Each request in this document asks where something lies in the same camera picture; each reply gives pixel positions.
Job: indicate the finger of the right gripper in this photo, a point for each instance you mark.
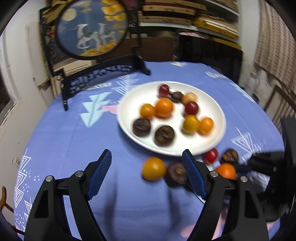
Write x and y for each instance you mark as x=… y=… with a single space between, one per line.
x=271 y=164

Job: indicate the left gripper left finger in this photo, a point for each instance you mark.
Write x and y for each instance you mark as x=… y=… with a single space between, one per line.
x=82 y=186

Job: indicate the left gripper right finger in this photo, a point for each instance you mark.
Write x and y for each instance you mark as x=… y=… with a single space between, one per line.
x=210 y=186

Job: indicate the orange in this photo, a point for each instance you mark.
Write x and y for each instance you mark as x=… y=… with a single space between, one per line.
x=154 y=169
x=226 y=170

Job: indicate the red cherry tomato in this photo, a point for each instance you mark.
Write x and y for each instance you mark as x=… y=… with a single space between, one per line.
x=210 y=156

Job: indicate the dark chestnut fruit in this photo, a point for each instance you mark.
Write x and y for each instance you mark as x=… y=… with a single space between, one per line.
x=176 y=174

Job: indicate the yellow orange tangerine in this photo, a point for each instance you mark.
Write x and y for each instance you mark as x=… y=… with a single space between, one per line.
x=191 y=124

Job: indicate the dark brown mangosteen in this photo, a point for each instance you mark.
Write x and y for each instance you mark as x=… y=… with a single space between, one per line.
x=164 y=135

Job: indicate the red plum fruit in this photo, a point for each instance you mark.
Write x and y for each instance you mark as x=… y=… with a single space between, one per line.
x=191 y=108

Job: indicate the large dark mangosteen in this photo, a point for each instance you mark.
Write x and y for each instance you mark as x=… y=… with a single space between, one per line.
x=141 y=127

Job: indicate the pale beige fruit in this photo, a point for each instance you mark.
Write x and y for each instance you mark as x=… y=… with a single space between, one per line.
x=189 y=97

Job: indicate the yellow kumquat fruit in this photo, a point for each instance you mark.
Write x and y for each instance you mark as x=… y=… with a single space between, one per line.
x=147 y=111

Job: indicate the blue patterned tablecloth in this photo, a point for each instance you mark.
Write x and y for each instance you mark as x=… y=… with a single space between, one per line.
x=128 y=207

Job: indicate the white round plate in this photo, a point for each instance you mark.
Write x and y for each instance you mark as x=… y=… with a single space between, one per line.
x=129 y=110

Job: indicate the red tomato on plate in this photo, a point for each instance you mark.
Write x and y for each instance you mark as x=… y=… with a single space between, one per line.
x=164 y=91

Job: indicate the round deer art screen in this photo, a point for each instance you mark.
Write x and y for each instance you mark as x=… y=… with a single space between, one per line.
x=87 y=31

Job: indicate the white wall shelf unit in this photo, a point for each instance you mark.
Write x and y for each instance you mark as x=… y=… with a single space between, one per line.
x=214 y=20

